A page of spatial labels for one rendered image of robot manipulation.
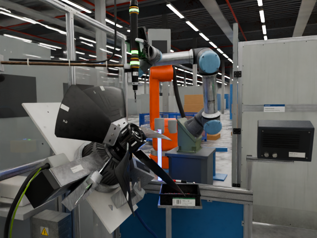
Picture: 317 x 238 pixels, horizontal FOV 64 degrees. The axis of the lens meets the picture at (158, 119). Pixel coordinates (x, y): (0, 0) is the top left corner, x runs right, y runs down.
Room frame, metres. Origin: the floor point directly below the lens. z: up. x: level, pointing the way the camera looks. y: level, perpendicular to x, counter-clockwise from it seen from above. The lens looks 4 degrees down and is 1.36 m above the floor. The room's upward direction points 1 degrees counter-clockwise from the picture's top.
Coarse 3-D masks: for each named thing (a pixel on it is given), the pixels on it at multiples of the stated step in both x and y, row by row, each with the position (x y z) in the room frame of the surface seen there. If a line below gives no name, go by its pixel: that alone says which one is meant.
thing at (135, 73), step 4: (132, 0) 1.22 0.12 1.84; (136, 0) 1.23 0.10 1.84; (132, 4) 1.22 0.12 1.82; (136, 4) 1.23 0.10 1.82; (132, 68) 1.23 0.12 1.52; (136, 68) 1.23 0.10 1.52; (132, 72) 1.23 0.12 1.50; (136, 72) 1.23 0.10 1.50; (132, 76) 1.23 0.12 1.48; (136, 76) 1.23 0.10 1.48; (132, 80) 1.23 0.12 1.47; (136, 80) 1.23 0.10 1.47; (136, 88) 1.23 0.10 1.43
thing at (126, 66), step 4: (124, 64) 1.21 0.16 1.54; (128, 64) 1.22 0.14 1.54; (124, 68) 1.21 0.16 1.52; (128, 68) 1.22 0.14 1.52; (124, 72) 1.24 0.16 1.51; (128, 72) 1.22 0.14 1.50; (128, 76) 1.22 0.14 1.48; (128, 80) 1.22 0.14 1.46; (128, 84) 1.22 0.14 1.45; (132, 84) 1.21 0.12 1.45; (136, 84) 1.21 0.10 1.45; (140, 84) 1.22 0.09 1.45
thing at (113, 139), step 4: (112, 124) 1.09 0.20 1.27; (112, 128) 1.09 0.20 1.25; (116, 128) 1.10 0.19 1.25; (120, 128) 1.12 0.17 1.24; (108, 132) 1.08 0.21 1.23; (112, 132) 1.09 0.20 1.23; (116, 132) 1.10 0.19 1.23; (108, 136) 1.08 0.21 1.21; (112, 136) 1.09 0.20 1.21; (116, 136) 1.11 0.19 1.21; (104, 140) 1.07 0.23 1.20; (108, 140) 1.08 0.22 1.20; (112, 140) 1.09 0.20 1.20; (112, 144) 1.09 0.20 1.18
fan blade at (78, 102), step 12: (72, 96) 0.98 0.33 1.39; (84, 96) 1.02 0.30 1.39; (60, 108) 0.93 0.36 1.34; (72, 108) 0.96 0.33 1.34; (84, 108) 1.00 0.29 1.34; (96, 108) 1.04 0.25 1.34; (60, 120) 0.91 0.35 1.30; (72, 120) 0.95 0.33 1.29; (84, 120) 0.99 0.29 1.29; (96, 120) 1.03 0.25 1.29; (108, 120) 1.07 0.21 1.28; (60, 132) 0.91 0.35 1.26; (72, 132) 0.95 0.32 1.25; (84, 132) 0.99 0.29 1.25; (96, 132) 1.03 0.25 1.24
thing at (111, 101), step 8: (88, 88) 1.29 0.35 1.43; (96, 88) 1.30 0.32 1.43; (104, 88) 1.32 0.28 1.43; (112, 88) 1.35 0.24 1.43; (120, 88) 1.38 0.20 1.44; (88, 96) 1.26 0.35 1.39; (96, 96) 1.27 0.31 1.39; (104, 96) 1.28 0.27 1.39; (112, 96) 1.30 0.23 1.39; (120, 96) 1.32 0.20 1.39; (104, 104) 1.25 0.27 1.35; (112, 104) 1.26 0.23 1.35; (120, 104) 1.27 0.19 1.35; (104, 112) 1.23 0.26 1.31; (112, 112) 1.23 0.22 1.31; (120, 112) 1.24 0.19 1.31; (112, 120) 1.20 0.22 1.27
